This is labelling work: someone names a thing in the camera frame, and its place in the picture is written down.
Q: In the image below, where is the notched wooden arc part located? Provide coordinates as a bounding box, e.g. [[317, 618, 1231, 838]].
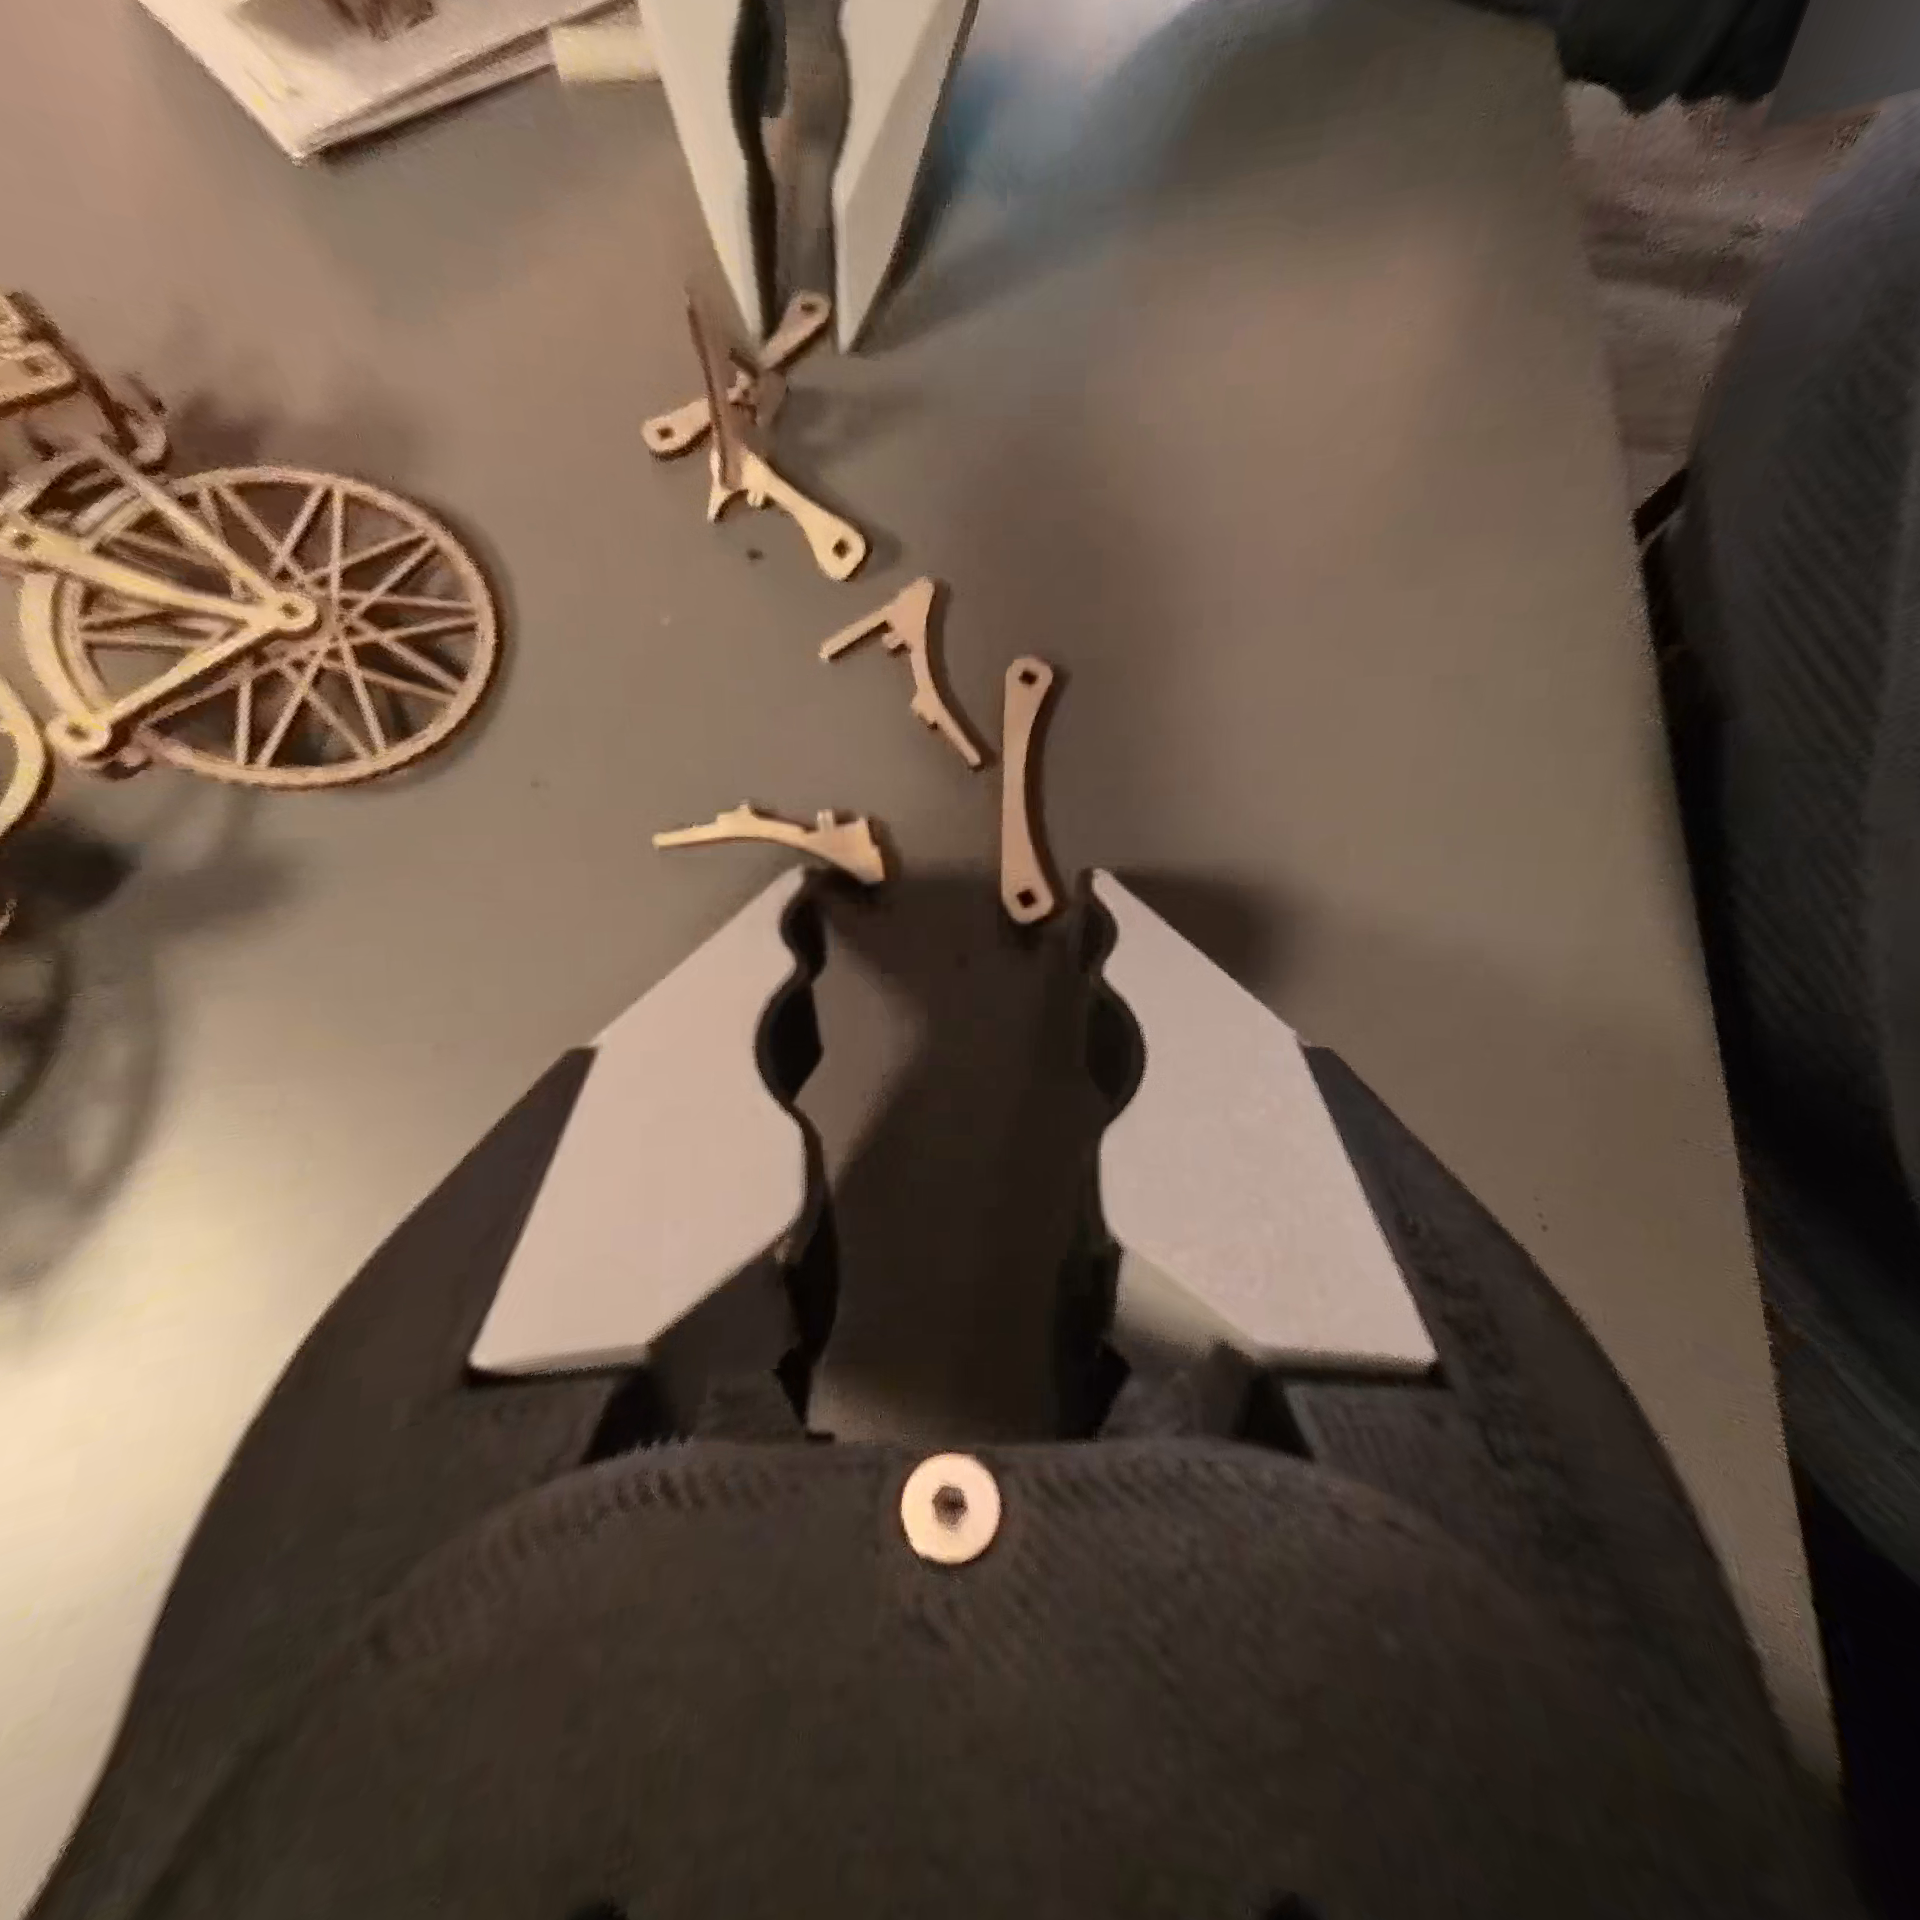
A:
[[819, 575, 993, 773], [651, 805, 891, 889]]

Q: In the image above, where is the wooden bicycle model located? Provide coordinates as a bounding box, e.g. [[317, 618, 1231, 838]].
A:
[[0, 293, 507, 840]]

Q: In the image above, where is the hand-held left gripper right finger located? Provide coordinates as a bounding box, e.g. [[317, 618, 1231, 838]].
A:
[[1068, 866, 1445, 1383]]

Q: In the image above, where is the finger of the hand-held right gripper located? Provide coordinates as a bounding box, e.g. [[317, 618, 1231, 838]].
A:
[[802, 0, 981, 357], [643, 0, 805, 345]]

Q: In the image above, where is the triangular wooden part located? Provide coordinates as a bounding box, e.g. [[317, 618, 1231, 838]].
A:
[[705, 447, 874, 588]]

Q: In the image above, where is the white instruction booklet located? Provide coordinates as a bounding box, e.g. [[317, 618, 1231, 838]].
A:
[[138, 0, 649, 165]]

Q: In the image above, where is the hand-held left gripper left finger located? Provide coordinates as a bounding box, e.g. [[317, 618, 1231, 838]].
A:
[[466, 866, 839, 1378]]

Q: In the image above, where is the curved wooden strip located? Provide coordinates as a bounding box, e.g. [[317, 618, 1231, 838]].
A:
[[643, 287, 834, 461], [997, 654, 1066, 924]]

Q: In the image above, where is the person's leg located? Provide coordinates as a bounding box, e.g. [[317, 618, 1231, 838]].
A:
[[1650, 88, 1920, 1576]]

